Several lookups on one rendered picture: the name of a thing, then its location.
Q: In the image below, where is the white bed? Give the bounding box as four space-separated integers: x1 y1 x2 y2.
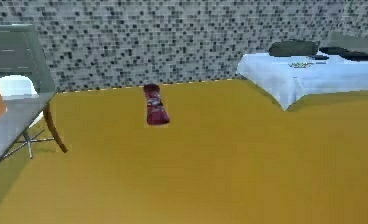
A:
236 32 368 112

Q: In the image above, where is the small patterned flat item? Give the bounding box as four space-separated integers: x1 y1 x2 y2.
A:
288 61 314 69

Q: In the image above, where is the dark grey pillow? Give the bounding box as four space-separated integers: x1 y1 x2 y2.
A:
268 40 320 58

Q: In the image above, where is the white swivel chair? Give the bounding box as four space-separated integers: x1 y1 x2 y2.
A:
0 74 56 160

